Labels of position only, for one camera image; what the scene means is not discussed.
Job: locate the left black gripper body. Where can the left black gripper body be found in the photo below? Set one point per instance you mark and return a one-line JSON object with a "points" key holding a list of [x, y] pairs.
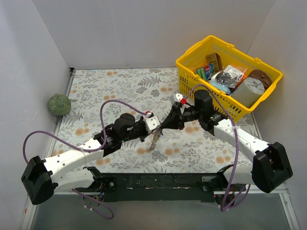
{"points": [[144, 133]]}

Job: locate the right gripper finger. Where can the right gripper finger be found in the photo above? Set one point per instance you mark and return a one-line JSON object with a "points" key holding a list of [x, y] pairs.
{"points": [[172, 123], [174, 112]]}

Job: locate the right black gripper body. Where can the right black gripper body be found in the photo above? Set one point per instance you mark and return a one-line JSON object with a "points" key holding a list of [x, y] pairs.
{"points": [[178, 117]]}

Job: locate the metal disc keyring holder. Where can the metal disc keyring holder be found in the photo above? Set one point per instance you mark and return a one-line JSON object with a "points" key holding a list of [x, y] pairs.
{"points": [[157, 134]]}

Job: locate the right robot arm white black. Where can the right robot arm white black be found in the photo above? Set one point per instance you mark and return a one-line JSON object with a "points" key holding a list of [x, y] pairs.
{"points": [[270, 164]]}

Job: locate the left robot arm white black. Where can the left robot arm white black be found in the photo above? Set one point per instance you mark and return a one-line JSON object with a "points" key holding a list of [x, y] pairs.
{"points": [[44, 177]]}

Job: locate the yellow plastic basket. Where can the yellow plastic basket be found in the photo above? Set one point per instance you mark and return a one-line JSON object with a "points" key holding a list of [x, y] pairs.
{"points": [[194, 58]]}

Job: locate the light blue cloth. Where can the light blue cloth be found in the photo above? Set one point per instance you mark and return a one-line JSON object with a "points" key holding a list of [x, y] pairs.
{"points": [[220, 87]]}

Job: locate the green blue sponge pack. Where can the green blue sponge pack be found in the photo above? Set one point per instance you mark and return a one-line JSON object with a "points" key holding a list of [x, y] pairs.
{"points": [[205, 72]]}

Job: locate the floral table mat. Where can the floral table mat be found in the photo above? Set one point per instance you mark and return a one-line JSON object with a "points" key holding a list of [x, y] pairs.
{"points": [[99, 97]]}

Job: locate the silver foil packet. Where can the silver foil packet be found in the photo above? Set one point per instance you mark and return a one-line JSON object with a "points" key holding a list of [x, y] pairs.
{"points": [[231, 77]]}

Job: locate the brown cardboard box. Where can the brown cardboard box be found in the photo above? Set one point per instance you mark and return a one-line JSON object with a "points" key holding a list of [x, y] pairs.
{"points": [[214, 59]]}

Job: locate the brown round disc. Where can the brown round disc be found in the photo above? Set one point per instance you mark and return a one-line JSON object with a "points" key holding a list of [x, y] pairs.
{"points": [[261, 76]]}

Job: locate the green felt ball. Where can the green felt ball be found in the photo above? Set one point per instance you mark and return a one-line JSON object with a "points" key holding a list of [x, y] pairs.
{"points": [[59, 105]]}

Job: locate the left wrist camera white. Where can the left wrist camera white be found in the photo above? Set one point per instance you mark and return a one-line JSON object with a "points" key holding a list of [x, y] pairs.
{"points": [[152, 122]]}

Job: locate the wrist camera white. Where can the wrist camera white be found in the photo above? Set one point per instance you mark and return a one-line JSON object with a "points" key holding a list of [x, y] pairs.
{"points": [[152, 122], [179, 100]]}

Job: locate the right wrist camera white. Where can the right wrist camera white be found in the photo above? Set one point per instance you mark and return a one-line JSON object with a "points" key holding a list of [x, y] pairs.
{"points": [[179, 100]]}

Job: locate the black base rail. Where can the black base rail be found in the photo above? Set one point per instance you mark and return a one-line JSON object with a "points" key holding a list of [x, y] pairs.
{"points": [[156, 186]]}

